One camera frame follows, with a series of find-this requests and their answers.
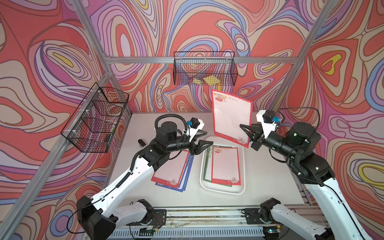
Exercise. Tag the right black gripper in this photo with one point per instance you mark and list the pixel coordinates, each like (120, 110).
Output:
(256, 138)

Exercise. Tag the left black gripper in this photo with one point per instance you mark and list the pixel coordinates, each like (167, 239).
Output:
(196, 149)

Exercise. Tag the red bordered stationery sheet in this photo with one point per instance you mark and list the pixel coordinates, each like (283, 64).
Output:
(170, 173)

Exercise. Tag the blue floral stationery sheet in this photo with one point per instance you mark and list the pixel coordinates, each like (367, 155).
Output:
(181, 187)

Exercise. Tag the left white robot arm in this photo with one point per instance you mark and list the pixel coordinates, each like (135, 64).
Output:
(100, 215)

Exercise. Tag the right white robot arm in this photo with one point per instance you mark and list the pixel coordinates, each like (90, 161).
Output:
(315, 173)

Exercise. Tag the green bordered stationery sheet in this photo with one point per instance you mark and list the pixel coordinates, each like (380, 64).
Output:
(207, 169)

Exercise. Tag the white plastic storage tray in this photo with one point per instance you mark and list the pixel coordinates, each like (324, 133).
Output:
(234, 190)

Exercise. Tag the black white marker pen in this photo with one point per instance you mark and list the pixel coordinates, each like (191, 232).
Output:
(141, 143)

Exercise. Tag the yellow sticky note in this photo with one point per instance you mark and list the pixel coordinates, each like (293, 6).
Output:
(211, 80)

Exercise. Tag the back black wire basket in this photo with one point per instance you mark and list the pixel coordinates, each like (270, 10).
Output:
(193, 72)

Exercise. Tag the black wire basket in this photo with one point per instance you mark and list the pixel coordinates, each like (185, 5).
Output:
(193, 72)
(91, 128)

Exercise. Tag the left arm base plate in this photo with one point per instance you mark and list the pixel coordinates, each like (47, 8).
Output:
(158, 217)

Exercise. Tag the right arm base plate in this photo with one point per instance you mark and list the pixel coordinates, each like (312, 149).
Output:
(255, 216)

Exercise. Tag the left black wire basket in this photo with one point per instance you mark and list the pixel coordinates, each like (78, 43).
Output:
(91, 128)

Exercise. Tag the aluminium frame rail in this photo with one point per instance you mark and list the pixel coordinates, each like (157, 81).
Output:
(170, 60)

